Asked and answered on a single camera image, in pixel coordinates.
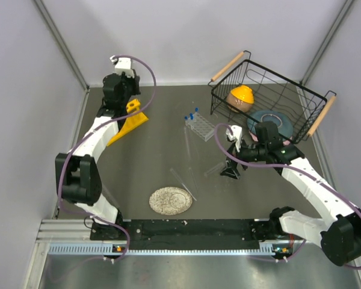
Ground clear tube centre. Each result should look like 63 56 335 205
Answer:
188 167 199 195

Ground blue glazed bowl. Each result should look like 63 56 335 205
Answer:
247 110 294 138

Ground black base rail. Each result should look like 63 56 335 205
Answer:
90 219 274 250

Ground clear acrylic tube rack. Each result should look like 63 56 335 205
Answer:
185 113 215 141

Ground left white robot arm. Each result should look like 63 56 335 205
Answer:
55 69 140 239

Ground short clear glass tube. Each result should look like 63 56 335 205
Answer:
204 162 225 177

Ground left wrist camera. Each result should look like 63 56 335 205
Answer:
110 55 134 78

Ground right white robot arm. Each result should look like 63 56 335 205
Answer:
217 121 361 270

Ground speckled ceramic plate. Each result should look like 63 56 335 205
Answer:
149 187 193 216

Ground brown and yellow bowl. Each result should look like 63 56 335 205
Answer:
226 85 255 113

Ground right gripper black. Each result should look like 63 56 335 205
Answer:
220 136 268 179

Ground yellow test tube rack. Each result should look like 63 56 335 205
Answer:
107 99 149 146

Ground pink bowl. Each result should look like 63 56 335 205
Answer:
249 131 291 146

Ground black wire basket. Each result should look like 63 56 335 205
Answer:
208 50 336 144

